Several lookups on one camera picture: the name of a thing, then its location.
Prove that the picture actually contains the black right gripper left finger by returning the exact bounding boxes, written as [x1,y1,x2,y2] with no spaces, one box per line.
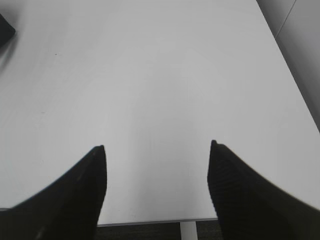
[0,145,107,240]

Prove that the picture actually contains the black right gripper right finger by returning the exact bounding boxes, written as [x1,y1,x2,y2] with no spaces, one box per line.
[207,140,320,240]

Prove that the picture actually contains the dark blue lunch bag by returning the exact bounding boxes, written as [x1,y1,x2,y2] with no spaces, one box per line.
[0,14,16,48]

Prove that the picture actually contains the white table leg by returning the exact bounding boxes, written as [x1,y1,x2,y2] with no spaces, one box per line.
[180,221,198,240]

